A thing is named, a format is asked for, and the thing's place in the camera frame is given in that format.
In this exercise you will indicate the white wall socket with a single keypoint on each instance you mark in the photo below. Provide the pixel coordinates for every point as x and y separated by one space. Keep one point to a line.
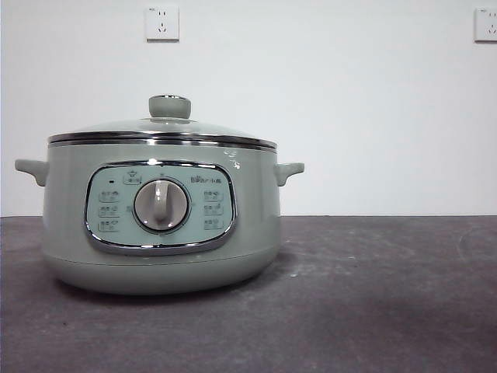
162 23
487 25

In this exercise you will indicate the glass lid with green knob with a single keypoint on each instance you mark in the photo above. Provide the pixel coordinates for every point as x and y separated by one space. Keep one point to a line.
169 107

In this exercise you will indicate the pale green electric cooking pot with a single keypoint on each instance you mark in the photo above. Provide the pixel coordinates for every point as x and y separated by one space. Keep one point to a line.
66 202

